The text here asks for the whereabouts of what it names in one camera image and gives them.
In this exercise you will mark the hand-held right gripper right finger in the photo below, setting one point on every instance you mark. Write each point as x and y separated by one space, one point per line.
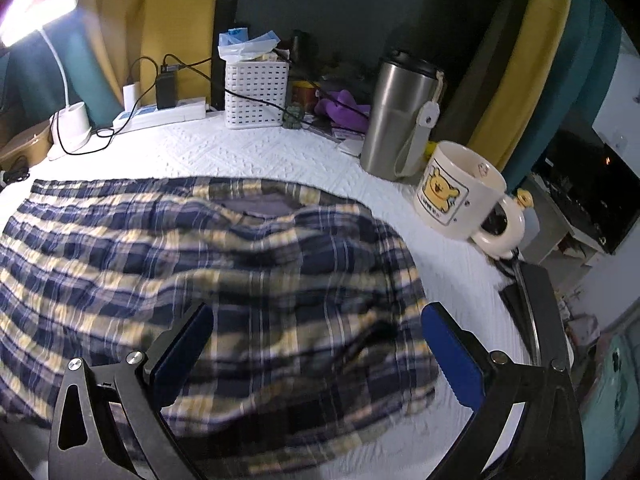
452 360

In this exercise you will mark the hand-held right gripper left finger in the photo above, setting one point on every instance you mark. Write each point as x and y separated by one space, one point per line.
182 360

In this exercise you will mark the blue plaid pants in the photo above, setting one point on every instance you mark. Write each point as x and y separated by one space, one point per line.
200 260

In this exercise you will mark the black flat case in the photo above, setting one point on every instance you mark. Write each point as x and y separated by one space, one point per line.
542 310

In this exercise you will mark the white bear print mug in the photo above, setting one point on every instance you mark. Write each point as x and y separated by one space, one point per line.
450 195

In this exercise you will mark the small white shelf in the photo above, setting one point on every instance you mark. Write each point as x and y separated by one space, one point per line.
565 230

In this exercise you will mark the black monitor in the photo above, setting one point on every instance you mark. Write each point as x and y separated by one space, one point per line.
590 190

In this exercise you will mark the white textured table cover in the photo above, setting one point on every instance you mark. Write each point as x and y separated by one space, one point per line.
310 160

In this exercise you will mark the white power strip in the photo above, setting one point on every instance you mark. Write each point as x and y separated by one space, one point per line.
160 115

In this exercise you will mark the steel tumbler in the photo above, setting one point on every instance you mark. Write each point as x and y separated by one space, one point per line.
392 120

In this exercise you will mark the white desk lamp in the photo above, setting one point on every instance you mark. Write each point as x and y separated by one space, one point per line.
75 125

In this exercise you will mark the brown lidded container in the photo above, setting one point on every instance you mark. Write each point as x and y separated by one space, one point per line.
25 147

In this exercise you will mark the small green figurine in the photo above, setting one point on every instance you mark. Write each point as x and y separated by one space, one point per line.
292 117

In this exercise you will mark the white charger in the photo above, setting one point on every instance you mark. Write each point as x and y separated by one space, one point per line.
132 96

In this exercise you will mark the black charger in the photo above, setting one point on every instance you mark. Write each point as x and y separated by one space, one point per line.
167 87

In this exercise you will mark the purple cloth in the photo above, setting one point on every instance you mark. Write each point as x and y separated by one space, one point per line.
345 107

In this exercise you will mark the white plastic basket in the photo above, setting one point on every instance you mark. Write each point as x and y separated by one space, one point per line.
255 95

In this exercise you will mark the brown jar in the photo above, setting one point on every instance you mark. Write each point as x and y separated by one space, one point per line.
305 95

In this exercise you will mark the teal curtain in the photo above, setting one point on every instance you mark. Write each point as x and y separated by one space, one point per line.
85 70
575 85

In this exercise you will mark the yellow curtain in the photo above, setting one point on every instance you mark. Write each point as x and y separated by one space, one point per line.
530 60
150 10

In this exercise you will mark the blue plastic bag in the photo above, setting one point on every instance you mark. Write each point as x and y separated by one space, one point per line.
245 42

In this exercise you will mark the dark window pane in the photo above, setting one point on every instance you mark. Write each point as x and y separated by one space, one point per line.
350 10

